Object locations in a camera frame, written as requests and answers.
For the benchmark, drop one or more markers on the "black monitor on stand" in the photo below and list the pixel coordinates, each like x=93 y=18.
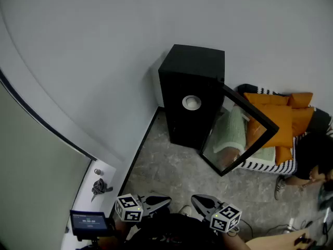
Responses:
x=89 y=224

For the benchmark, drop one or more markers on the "black white striped sofa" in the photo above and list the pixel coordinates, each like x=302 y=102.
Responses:
x=260 y=167

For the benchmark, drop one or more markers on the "black baseboard strip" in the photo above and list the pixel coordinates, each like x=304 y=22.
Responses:
x=140 y=150

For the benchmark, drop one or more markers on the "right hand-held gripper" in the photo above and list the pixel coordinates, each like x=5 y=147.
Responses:
x=225 y=217

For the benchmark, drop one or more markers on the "person's black shirt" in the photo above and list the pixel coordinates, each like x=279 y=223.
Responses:
x=177 y=230

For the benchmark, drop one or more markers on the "white window sill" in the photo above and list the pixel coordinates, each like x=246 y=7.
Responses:
x=104 y=165

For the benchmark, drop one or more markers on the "person's right forearm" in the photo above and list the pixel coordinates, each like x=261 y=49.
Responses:
x=234 y=241

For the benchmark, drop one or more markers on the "window with dark frame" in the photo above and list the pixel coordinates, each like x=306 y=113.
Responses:
x=31 y=165

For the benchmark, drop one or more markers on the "large orange cushion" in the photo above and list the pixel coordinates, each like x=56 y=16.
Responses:
x=278 y=124

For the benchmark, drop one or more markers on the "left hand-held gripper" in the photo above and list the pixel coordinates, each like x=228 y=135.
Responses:
x=128 y=207

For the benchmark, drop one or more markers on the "white power plug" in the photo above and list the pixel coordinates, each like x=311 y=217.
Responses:
x=292 y=222

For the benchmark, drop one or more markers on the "small clear cup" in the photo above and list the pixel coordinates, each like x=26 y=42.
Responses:
x=99 y=172

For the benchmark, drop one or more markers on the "white plate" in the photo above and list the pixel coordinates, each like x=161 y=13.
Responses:
x=184 y=103

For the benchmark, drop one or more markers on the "black cabinet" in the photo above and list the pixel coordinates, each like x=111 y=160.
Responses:
x=192 y=69

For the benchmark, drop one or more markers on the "dark red tool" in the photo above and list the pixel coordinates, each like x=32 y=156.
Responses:
x=303 y=239

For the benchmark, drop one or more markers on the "person's left forearm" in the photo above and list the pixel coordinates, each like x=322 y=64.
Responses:
x=123 y=229

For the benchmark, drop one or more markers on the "light wooden table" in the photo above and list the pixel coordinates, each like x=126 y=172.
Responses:
x=273 y=241

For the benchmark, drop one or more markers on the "person's white shoe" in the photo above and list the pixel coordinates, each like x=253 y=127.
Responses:
x=185 y=211

